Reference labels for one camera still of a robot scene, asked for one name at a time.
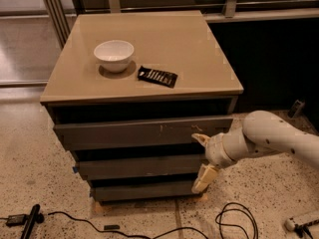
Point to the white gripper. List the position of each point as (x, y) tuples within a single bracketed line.
[(215, 150)]

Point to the grey drawer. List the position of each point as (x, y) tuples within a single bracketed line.
[(140, 167), (141, 132), (142, 191)]

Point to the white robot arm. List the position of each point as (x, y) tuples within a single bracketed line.
[(262, 133)]

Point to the grey top drawer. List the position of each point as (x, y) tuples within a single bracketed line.
[(141, 132)]

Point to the grey drawer cabinet beige top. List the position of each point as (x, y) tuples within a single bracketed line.
[(80, 90)]

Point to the grey bottom drawer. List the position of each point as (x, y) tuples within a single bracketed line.
[(142, 191)]

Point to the black snack packet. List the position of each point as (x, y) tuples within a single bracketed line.
[(158, 77)]

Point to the small dark floor object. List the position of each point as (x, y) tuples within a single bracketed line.
[(296, 108)]

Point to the white power strip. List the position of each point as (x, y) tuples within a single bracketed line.
[(307, 219)]

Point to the blue tape piece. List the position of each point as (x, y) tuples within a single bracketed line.
[(75, 169)]

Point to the white ceramic bowl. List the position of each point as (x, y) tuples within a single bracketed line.
[(115, 55)]

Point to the black bar device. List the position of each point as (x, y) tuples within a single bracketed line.
[(34, 217)]

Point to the black power adapter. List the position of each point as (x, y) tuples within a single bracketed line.
[(16, 220)]

